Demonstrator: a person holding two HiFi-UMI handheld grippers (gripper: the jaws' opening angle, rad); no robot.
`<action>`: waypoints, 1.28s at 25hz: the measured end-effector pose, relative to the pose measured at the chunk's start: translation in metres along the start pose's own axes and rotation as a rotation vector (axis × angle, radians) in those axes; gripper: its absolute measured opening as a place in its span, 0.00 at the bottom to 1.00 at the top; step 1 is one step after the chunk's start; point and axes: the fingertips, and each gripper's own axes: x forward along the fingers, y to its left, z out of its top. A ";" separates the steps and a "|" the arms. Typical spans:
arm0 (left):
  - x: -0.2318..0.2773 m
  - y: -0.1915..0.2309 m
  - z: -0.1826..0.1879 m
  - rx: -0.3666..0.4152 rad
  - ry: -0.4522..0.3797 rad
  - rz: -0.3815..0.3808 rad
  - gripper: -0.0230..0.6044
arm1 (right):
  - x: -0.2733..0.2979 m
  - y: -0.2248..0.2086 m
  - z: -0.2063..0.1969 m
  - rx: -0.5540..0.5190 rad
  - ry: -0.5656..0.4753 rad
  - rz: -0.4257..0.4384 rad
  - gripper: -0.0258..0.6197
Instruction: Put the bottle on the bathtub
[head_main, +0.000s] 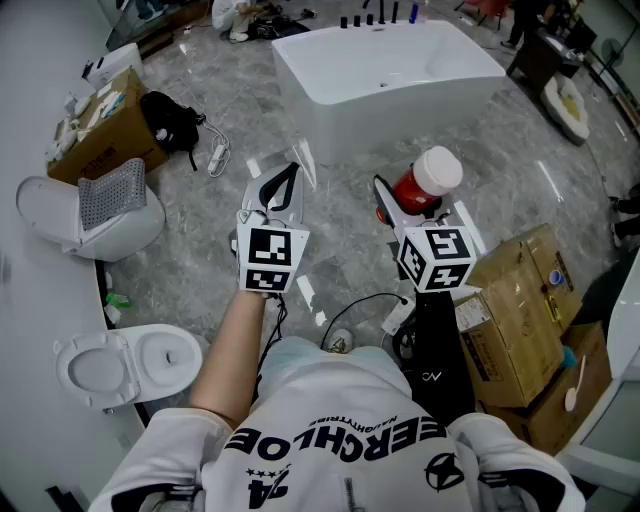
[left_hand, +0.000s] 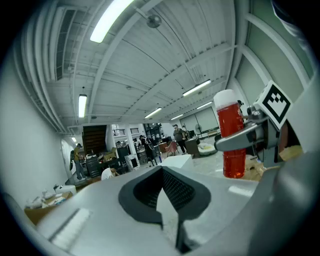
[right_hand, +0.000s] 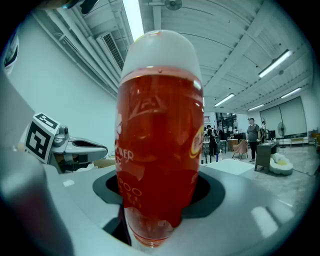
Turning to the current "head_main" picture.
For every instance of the red bottle with white cap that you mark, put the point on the red bottle with white cap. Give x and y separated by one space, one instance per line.
435 170

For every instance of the small white power strip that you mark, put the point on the small white power strip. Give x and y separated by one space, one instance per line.
397 317

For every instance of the white pet bed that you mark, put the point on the white pet bed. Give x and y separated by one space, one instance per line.
555 107

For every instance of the wooden spoon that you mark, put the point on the wooden spoon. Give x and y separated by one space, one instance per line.
570 400

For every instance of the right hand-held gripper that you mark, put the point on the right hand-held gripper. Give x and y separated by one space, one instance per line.
435 250

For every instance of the standing fan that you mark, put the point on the standing fan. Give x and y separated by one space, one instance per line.
612 50

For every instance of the white closed-lid toilet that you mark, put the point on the white closed-lid toilet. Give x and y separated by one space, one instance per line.
125 235

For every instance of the white toilet with open seat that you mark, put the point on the white toilet with open seat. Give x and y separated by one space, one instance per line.
165 350

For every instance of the black backpack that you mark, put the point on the black backpack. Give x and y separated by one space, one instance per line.
170 125

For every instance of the person's right shoe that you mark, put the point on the person's right shoe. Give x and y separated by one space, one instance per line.
339 341

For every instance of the large brown cardboard box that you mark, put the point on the large brown cardboard box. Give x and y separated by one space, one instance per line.
115 145

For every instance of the red chair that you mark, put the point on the red chair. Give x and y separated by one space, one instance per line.
487 7

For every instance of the blue bottle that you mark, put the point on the blue bottle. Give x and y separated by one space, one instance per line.
414 13

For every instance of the low cardboard box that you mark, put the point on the low cardboard box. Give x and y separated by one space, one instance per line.
550 425

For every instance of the white bathtub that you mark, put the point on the white bathtub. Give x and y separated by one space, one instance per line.
360 65

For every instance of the person's left forearm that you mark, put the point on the person's left forearm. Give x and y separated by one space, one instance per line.
225 360

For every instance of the person's light blue shorts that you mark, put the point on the person's light blue shorts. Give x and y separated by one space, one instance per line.
295 357

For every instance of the green packet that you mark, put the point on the green packet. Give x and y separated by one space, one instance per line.
119 300

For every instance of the grey perforated mat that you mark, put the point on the grey perforated mat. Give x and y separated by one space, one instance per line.
112 192

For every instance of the tall cardboard box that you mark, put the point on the tall cardboard box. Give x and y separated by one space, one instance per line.
510 320

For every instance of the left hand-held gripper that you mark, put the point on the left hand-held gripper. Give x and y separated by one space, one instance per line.
265 250

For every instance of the small blue cup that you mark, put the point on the small blue cup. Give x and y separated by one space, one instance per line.
555 277

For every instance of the person's white printed shirt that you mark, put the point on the person's white printed shirt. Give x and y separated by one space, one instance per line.
325 410

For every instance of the scattered white bathroom accessories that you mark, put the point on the scattered white bathroom accessories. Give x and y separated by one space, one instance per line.
80 104

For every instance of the person's right forearm black sleeve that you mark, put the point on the person's right forearm black sleeve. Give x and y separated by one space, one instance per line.
440 350

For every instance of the dark wooden table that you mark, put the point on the dark wooden table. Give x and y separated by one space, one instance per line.
537 65

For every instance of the white smart toilet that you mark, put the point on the white smart toilet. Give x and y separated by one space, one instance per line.
117 62

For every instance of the dark wooden platform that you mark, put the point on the dark wooden platform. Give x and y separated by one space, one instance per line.
180 25

